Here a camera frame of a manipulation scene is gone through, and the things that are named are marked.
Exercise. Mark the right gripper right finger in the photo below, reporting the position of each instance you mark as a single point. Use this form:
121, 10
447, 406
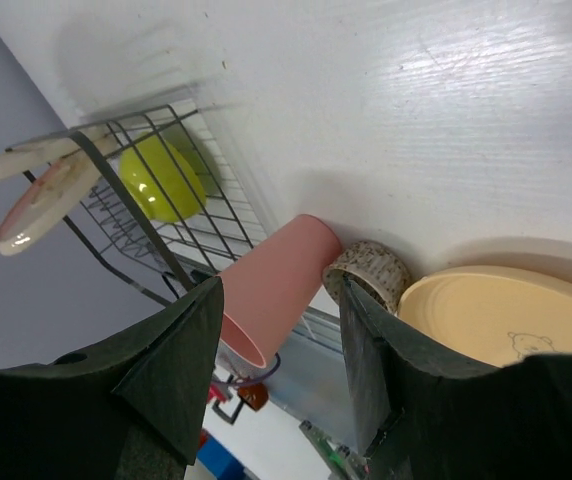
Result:
425, 411

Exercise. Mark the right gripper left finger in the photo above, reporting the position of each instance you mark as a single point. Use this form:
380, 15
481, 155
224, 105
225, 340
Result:
128, 407

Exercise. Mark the plain yellow bear plate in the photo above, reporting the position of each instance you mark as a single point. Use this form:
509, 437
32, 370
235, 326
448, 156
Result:
496, 315

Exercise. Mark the pink cream plate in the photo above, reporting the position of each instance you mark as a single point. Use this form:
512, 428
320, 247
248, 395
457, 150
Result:
47, 201

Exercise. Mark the lime green bowl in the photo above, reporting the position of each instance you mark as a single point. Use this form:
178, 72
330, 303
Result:
161, 181

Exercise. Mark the yellow cream leaf plate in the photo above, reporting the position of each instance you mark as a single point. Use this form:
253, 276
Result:
63, 153

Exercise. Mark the small speckled ceramic cup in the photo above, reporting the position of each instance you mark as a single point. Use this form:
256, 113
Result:
375, 268

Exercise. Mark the pink plastic cup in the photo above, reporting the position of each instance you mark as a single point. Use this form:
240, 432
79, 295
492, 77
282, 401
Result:
268, 289

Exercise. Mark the aluminium table edge rail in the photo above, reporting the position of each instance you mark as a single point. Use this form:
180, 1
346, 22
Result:
311, 379

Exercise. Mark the black wire dish rack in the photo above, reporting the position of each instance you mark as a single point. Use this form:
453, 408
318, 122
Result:
182, 253

